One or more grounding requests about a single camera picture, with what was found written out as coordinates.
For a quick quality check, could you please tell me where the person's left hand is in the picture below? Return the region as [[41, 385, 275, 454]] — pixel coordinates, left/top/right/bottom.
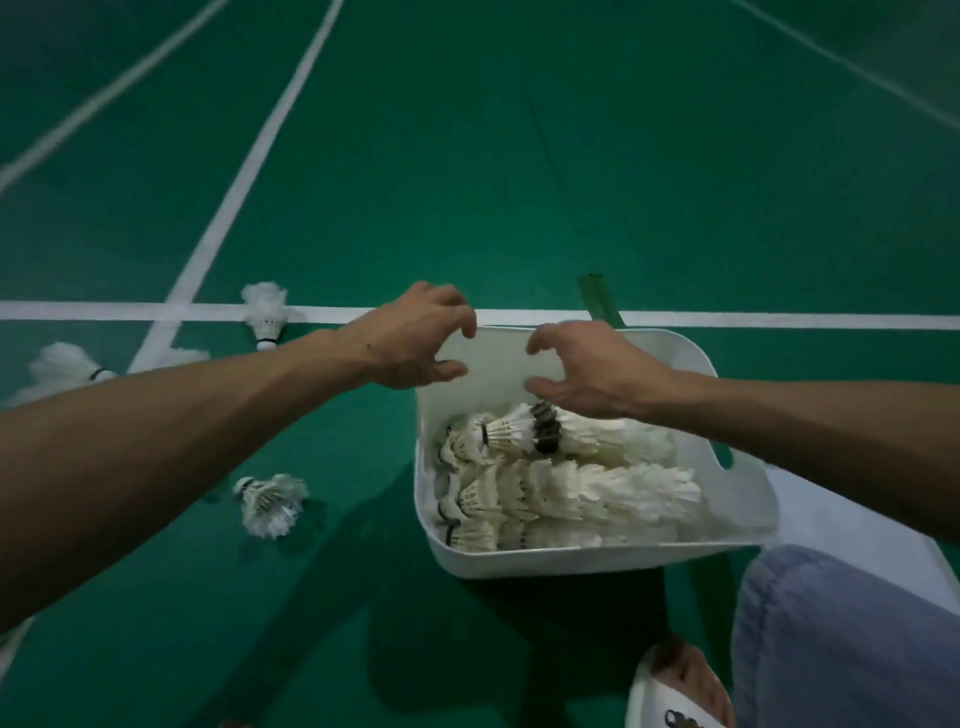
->
[[341, 281, 479, 391]]

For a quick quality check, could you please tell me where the white plastic bin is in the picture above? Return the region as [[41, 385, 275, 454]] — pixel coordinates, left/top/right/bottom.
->
[[413, 326, 782, 581]]

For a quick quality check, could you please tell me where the white feather shuttlecock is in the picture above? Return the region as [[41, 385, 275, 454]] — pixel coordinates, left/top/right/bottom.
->
[[233, 473, 311, 540], [240, 281, 291, 353], [129, 345, 213, 376], [3, 342, 119, 410]]

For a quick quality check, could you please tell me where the person's left forearm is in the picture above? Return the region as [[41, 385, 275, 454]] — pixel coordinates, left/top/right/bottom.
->
[[0, 327, 363, 639]]

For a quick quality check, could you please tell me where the green tape strip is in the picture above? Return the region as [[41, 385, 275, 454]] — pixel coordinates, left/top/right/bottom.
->
[[576, 273, 626, 330]]

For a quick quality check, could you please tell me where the person's foot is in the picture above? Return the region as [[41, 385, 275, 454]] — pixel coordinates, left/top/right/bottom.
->
[[651, 639, 736, 728]]

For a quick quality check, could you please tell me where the person's right forearm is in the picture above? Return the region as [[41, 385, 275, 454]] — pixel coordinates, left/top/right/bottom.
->
[[663, 370, 960, 546]]

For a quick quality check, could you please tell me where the person's right hand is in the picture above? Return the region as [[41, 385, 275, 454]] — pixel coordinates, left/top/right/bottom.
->
[[525, 320, 681, 423]]

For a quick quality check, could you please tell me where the person's leg in blue jeans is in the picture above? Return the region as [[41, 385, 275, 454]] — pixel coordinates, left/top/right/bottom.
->
[[730, 544, 960, 728]]

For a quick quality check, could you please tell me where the white slipper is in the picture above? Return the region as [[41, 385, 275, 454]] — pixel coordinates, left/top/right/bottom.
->
[[623, 637, 735, 728]]

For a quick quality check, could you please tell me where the pile of white feather shuttlecocks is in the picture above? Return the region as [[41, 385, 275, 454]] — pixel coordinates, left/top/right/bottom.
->
[[434, 401, 704, 555]]

